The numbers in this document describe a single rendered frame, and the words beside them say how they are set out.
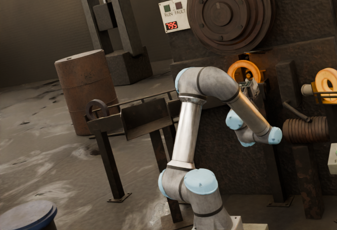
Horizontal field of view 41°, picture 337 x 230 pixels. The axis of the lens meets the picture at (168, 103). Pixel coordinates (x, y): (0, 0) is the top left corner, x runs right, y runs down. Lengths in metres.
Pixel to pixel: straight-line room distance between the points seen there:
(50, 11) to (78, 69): 6.59
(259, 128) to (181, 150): 0.36
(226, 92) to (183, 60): 1.04
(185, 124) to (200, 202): 0.32
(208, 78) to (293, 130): 0.70
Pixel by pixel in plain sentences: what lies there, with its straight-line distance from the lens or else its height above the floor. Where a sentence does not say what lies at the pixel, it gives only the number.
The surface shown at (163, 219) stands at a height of 0.01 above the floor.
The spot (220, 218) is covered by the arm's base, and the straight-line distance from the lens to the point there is 1.73.
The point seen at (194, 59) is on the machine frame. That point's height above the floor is 0.87.
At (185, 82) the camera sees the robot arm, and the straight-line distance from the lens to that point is 1.80.
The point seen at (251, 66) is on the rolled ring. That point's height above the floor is 0.80.
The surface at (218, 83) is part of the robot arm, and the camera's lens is 1.73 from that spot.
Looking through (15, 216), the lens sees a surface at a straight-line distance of 2.38.
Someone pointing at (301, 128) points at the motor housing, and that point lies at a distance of 2.28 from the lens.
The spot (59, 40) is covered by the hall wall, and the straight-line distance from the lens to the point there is 11.51.
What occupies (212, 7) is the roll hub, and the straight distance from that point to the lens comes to 2.34.
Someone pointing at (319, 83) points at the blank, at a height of 0.71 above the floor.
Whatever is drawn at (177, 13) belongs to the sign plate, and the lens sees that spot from 2.68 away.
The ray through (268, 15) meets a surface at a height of 1.05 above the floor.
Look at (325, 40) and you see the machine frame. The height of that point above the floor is 0.87.
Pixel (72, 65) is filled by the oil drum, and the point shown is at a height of 0.82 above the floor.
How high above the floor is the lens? 1.25
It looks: 13 degrees down
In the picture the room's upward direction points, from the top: 14 degrees counter-clockwise
